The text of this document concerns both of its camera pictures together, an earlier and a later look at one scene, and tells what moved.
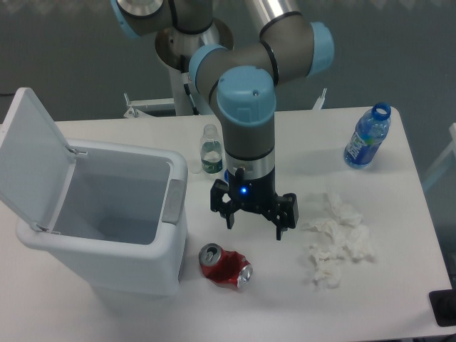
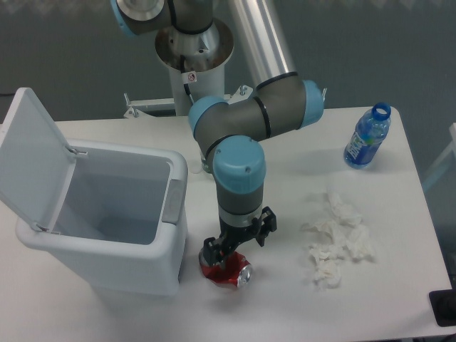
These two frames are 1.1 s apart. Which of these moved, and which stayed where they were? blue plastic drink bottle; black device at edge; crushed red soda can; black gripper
Moved: black gripper
Stayed: crushed red soda can; blue plastic drink bottle; black device at edge
